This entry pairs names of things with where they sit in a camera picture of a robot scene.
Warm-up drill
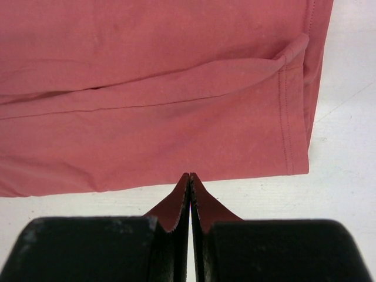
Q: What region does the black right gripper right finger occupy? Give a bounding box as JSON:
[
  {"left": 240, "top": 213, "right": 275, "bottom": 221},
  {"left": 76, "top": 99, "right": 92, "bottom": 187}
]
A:
[{"left": 190, "top": 173, "right": 243, "bottom": 282}]

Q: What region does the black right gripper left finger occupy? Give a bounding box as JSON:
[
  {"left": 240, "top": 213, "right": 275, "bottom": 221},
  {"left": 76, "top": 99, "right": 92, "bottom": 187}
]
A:
[{"left": 145, "top": 173, "right": 190, "bottom": 281}]

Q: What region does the red polo t shirt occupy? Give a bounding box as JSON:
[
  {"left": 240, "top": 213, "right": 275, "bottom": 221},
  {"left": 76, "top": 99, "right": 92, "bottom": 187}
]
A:
[{"left": 1, "top": 1, "right": 333, "bottom": 197}]

